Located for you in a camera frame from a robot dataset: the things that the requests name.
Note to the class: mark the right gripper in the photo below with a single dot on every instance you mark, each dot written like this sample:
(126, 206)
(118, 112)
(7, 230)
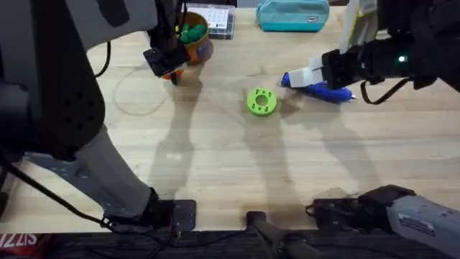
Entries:
(386, 59)

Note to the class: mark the clear plastic parts box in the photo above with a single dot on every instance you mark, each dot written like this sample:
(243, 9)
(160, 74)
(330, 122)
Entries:
(221, 19)

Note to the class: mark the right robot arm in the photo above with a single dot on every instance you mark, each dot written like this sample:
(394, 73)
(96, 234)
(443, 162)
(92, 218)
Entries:
(424, 219)

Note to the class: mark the red label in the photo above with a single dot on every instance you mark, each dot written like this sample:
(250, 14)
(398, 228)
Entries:
(18, 241)

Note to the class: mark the black left wrist plate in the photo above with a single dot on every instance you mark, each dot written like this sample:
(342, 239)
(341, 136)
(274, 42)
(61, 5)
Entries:
(166, 62)

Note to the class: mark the teal zip bag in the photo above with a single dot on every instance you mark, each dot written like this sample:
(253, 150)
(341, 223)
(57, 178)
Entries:
(293, 15)

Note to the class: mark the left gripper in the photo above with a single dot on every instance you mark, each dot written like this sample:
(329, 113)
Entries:
(166, 32)

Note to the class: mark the green disc with holes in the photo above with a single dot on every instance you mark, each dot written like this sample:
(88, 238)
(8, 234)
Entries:
(261, 101)

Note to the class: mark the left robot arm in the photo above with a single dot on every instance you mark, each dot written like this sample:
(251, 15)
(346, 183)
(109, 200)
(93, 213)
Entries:
(54, 90)

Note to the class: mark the orange tub with green toys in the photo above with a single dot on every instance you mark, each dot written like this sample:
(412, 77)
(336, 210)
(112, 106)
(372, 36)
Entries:
(199, 43)

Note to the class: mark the grey mounting plate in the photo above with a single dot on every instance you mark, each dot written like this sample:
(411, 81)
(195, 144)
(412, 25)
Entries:
(72, 172)

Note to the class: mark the black right wrist plate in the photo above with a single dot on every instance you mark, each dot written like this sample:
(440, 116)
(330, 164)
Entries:
(339, 69)

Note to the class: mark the black wrist plate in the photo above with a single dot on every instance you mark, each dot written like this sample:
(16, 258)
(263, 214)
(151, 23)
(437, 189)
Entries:
(166, 62)
(339, 69)

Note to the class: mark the black rail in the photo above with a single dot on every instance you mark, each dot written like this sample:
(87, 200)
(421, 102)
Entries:
(223, 246)

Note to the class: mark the white paper box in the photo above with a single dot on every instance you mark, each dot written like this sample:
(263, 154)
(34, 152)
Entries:
(355, 25)

